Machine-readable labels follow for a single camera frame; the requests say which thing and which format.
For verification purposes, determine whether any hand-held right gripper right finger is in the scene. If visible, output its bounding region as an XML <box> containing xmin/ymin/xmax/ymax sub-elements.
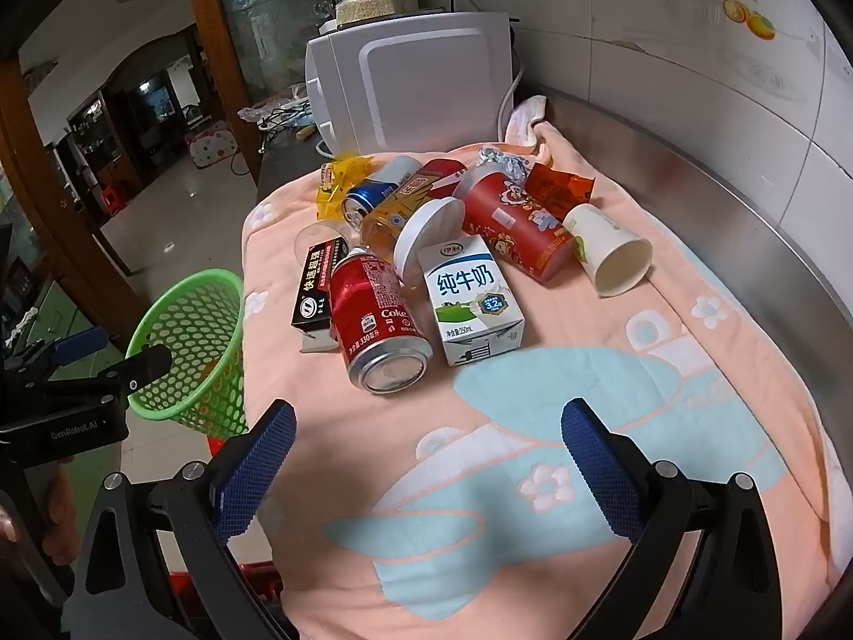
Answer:
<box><xmin>560</xmin><ymin>398</ymin><xmax>784</xmax><ymax>640</ymax></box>

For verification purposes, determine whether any white microwave oven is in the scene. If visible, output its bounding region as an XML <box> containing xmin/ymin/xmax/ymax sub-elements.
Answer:
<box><xmin>305</xmin><ymin>10</ymin><xmax>524</xmax><ymax>156</ymax></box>

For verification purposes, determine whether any blue and silver can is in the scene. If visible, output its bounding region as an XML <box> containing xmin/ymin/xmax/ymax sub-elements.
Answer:
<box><xmin>342</xmin><ymin>155</ymin><xmax>424</xmax><ymax>226</ymax></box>

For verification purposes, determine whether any white plastic lid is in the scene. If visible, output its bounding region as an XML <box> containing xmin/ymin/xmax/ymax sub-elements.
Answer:
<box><xmin>393</xmin><ymin>198</ymin><xmax>465</xmax><ymax>281</ymax></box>

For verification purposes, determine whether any black cable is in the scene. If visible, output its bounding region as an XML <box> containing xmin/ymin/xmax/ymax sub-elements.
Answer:
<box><xmin>256</xmin><ymin>101</ymin><xmax>311</xmax><ymax>148</ymax></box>

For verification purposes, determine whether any clear plastic cup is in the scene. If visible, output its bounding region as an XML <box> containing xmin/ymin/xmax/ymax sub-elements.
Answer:
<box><xmin>295</xmin><ymin>221</ymin><xmax>361</xmax><ymax>268</ymax></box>

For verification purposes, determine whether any white milk carton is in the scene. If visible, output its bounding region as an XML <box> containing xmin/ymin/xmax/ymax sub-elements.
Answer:
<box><xmin>416</xmin><ymin>235</ymin><xmax>525</xmax><ymax>367</ymax></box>

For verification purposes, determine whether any yellow drink bottle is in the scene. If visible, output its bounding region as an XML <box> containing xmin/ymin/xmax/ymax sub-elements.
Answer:
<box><xmin>360</xmin><ymin>173</ymin><xmax>441</xmax><ymax>264</ymax></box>

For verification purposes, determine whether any clear plastic bag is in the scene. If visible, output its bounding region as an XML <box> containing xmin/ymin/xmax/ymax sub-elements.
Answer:
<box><xmin>238</xmin><ymin>97</ymin><xmax>311</xmax><ymax>127</ymax></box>

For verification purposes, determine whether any pink printed blanket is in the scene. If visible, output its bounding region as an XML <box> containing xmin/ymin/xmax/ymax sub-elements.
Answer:
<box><xmin>241</xmin><ymin>116</ymin><xmax>847</xmax><ymax>640</ymax></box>

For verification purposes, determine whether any yellow plastic wrapper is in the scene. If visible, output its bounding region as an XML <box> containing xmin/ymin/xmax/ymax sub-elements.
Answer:
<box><xmin>315</xmin><ymin>155</ymin><xmax>377</xmax><ymax>221</ymax></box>

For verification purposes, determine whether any white power cord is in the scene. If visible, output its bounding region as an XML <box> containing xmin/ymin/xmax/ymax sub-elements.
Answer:
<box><xmin>493</xmin><ymin>57</ymin><xmax>527</xmax><ymax>144</ymax></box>

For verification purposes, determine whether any white paper cup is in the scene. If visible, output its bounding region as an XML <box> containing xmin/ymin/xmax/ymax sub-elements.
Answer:
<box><xmin>563</xmin><ymin>203</ymin><xmax>654</xmax><ymax>298</ymax></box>

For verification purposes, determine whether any white cloth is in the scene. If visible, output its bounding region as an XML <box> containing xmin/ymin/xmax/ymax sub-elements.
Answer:
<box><xmin>503</xmin><ymin>94</ymin><xmax>551</xmax><ymax>148</ymax></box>

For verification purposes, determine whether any black cardboard box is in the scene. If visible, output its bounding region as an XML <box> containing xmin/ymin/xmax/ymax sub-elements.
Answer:
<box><xmin>291</xmin><ymin>240</ymin><xmax>351</xmax><ymax>353</ymax></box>

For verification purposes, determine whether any green plastic basket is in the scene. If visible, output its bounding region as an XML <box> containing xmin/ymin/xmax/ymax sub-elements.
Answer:
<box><xmin>125</xmin><ymin>268</ymin><xmax>251</xmax><ymax>441</ymax></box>

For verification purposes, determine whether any wooden door frame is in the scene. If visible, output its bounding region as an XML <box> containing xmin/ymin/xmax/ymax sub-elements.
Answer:
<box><xmin>181</xmin><ymin>0</ymin><xmax>264</xmax><ymax>181</ymax></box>

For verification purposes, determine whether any red paper tub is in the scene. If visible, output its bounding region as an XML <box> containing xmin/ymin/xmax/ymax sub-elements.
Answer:
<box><xmin>460</xmin><ymin>166</ymin><xmax>577</xmax><ymax>284</ymax></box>

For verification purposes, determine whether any person's left hand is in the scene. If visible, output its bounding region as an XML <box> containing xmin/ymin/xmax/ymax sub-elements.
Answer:
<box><xmin>0</xmin><ymin>463</ymin><xmax>79</xmax><ymax>567</ymax></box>

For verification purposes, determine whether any polka dot box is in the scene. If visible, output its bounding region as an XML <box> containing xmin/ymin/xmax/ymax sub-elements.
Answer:
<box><xmin>188</xmin><ymin>121</ymin><xmax>239</xmax><ymax>167</ymax></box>

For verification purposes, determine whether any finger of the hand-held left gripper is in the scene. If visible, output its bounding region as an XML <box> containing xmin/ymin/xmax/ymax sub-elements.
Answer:
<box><xmin>6</xmin><ymin>328</ymin><xmax>109</xmax><ymax>381</ymax></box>
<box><xmin>40</xmin><ymin>345</ymin><xmax>173</xmax><ymax>407</ymax></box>

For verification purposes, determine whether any orange snack wrapper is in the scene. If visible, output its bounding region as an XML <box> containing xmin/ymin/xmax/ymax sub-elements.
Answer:
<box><xmin>523</xmin><ymin>162</ymin><xmax>597</xmax><ymax>214</ymax></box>

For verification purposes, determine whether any crumpled foil wrapper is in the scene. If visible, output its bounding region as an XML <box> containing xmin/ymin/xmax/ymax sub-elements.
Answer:
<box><xmin>474</xmin><ymin>145</ymin><xmax>530</xmax><ymax>184</ymax></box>

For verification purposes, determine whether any red drink can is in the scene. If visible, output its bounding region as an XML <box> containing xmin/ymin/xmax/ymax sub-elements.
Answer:
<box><xmin>416</xmin><ymin>158</ymin><xmax>469</xmax><ymax>204</ymax></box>

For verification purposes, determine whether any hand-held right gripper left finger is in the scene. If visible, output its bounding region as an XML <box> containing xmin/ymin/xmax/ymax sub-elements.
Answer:
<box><xmin>70</xmin><ymin>398</ymin><xmax>297</xmax><ymax>640</ymax></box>

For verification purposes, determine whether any dark wooden cabinet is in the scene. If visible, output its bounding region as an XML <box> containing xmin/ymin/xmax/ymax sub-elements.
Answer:
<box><xmin>67</xmin><ymin>90</ymin><xmax>127</xmax><ymax>207</ymax></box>

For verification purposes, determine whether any red cola can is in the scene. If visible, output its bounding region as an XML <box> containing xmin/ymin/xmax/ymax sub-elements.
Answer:
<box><xmin>331</xmin><ymin>250</ymin><xmax>433</xmax><ymax>396</ymax></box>

